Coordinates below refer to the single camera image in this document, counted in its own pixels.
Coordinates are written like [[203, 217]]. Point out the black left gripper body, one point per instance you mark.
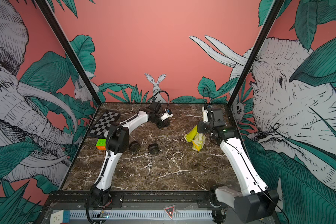
[[159, 123]]

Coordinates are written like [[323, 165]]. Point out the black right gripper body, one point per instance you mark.
[[204, 128]]

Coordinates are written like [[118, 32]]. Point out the yellow green patterned towel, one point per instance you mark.
[[197, 139]]

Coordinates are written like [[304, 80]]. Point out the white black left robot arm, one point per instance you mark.
[[117, 142]]

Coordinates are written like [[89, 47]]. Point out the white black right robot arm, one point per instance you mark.
[[255, 200]]

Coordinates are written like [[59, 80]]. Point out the black white checkerboard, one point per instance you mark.
[[102, 125]]

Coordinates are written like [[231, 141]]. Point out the colourful rubik's cube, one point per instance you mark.
[[101, 144]]

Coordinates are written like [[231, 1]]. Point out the red triangle warning sticker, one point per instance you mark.
[[170, 211]]

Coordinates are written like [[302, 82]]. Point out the white power socket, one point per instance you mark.
[[60, 217]]

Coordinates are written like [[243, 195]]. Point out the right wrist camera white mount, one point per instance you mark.
[[205, 114]]

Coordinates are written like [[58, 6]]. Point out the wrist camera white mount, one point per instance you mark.
[[166, 114], [205, 114]]

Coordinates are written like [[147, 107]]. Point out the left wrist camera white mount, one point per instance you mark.
[[166, 114]]

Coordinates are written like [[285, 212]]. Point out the black front mounting rail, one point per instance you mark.
[[203, 198]]

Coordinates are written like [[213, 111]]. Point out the black left frame post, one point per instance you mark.
[[62, 38]]

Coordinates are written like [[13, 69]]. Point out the black frame post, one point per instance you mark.
[[62, 38], [274, 10]]

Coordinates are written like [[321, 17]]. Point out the white slotted cable duct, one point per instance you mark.
[[147, 215]]

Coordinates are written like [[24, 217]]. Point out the black right frame post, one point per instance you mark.
[[274, 10]]

